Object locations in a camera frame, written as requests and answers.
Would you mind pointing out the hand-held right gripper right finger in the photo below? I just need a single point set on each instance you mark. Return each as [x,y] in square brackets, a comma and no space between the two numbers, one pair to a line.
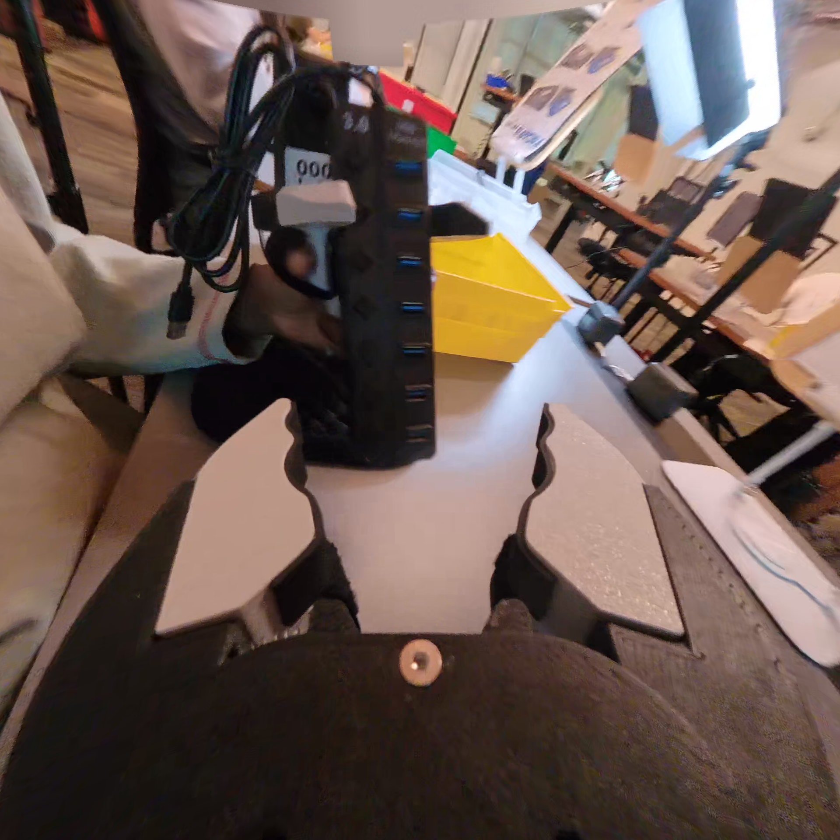
[590,525]

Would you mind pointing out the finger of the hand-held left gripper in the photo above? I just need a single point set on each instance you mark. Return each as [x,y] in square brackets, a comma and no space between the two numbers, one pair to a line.
[315,205]
[459,222]

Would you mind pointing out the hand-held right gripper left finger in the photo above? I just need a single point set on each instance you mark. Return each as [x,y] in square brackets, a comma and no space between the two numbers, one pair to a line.
[243,525]

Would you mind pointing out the clear plastic bin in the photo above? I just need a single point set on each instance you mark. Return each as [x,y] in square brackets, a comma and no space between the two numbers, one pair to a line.
[472,190]

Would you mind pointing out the yellow plastic bin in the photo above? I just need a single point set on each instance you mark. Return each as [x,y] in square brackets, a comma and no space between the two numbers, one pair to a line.
[485,302]

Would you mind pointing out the black usb hub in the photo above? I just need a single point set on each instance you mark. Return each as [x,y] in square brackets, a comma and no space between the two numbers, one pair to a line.
[387,295]

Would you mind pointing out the person's left forearm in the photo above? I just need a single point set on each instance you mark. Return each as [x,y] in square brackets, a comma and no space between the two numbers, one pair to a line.
[131,302]

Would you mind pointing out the person's left hand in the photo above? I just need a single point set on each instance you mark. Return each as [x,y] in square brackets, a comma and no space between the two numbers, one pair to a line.
[282,315]

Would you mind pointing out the green plastic bin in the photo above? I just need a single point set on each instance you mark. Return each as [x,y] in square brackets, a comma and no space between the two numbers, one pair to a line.
[441,141]

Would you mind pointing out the red plastic bin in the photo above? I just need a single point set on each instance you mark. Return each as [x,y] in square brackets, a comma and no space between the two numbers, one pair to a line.
[413,105]

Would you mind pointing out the black textured wrist rest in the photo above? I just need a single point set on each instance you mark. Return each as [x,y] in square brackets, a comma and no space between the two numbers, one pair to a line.
[249,394]

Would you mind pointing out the small grey box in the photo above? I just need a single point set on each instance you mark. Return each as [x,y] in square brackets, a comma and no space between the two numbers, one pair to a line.
[600,321]
[663,390]

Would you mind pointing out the white board stand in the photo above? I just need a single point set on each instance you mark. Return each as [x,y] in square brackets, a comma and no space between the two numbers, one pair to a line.
[754,558]

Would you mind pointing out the long wooden table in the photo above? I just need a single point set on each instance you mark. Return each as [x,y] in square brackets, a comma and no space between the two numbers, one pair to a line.
[630,210]

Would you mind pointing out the instruction poster board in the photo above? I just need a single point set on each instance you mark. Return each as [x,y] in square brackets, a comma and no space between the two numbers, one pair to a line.
[564,85]

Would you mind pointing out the black light stand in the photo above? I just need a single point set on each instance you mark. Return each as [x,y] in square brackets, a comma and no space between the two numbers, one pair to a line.
[656,260]

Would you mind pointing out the black tripod leg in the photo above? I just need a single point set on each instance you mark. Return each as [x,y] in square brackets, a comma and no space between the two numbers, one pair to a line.
[49,131]

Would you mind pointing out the person's cream sweater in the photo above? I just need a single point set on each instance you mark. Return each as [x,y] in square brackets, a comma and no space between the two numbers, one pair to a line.
[33,328]

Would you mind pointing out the studio light panel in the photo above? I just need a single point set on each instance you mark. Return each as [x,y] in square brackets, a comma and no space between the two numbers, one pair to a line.
[715,65]

